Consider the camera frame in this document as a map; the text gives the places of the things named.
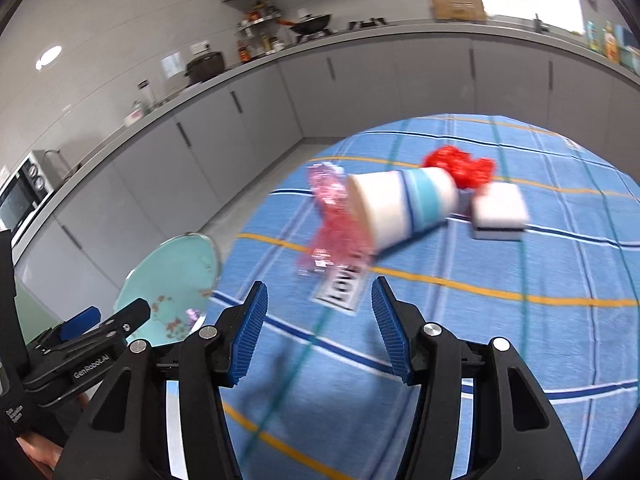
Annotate pink plastic wrapper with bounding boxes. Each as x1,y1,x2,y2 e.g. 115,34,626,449
299,162,373,274

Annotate white black sponge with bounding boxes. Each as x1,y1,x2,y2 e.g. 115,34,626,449
471,182,529,240

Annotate purple snack wrapper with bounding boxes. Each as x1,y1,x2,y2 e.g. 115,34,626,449
186,309,201,326

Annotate grey kitchen cabinets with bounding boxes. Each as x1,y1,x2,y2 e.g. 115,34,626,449
13,24,639,316

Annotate white microwave oven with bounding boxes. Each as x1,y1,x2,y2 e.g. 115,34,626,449
0,150,62,236

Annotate glass jar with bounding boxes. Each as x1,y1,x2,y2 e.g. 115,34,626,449
138,79,155,110

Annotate striped paper cup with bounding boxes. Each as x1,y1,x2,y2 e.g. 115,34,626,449
346,167,458,252

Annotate red plastic bag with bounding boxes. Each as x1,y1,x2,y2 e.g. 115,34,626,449
421,144,496,190

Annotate black cooking pot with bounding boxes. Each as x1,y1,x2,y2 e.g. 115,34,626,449
184,51,226,86

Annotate spice rack with bottles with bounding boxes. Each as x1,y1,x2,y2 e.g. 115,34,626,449
236,0,286,64

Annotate black wok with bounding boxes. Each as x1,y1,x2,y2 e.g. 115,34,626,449
277,14,333,44

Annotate wooden cutting board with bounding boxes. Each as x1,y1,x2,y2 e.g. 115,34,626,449
431,0,487,23

